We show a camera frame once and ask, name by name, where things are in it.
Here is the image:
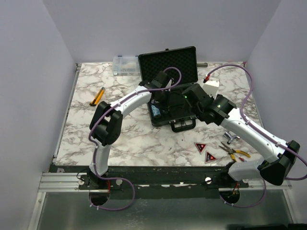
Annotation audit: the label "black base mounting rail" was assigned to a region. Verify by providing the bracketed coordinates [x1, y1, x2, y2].
[49, 165, 248, 199]

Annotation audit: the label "clear plastic organizer box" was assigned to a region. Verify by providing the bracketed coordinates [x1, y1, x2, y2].
[112, 56, 140, 76]

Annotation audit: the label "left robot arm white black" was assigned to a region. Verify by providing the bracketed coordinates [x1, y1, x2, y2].
[87, 67, 182, 189]

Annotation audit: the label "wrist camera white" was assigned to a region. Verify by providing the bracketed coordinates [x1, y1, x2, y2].
[166, 78, 174, 88]
[202, 76, 220, 98]

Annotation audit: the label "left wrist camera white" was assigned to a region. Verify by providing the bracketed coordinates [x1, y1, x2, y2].
[166, 78, 174, 88]

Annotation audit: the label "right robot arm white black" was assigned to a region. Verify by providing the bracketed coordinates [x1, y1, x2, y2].
[182, 84, 300, 188]

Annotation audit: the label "triangular red black card box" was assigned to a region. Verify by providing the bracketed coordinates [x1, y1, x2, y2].
[194, 142, 207, 154]
[205, 151, 217, 163]

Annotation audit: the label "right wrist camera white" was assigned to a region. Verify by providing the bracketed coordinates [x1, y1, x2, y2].
[202, 76, 220, 98]

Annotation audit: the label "black poker set case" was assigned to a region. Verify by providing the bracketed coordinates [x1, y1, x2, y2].
[138, 46, 198, 133]

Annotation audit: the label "light blue poker chip stack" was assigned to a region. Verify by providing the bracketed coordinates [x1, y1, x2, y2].
[151, 104, 161, 118]

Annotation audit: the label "yellow handled pliers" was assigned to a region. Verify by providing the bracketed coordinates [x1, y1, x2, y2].
[219, 142, 251, 162]

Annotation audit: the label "dark metal cylinder rod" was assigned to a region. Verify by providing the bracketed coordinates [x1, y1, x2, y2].
[197, 62, 208, 68]

